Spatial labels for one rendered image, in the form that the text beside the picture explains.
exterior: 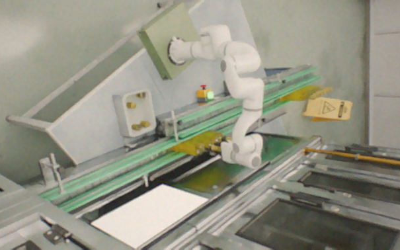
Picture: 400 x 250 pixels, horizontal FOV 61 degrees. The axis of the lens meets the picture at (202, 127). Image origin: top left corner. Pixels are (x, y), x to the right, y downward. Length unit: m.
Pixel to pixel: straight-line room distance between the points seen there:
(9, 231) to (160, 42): 1.26
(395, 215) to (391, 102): 6.15
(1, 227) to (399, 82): 7.07
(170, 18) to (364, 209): 1.32
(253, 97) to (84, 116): 0.80
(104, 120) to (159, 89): 0.39
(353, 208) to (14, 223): 1.19
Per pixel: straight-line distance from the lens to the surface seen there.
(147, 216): 1.48
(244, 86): 1.37
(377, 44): 7.42
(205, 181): 1.69
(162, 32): 1.88
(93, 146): 1.75
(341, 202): 1.52
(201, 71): 2.20
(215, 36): 1.59
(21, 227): 0.93
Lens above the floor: 2.25
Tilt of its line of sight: 42 degrees down
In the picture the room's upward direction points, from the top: 97 degrees clockwise
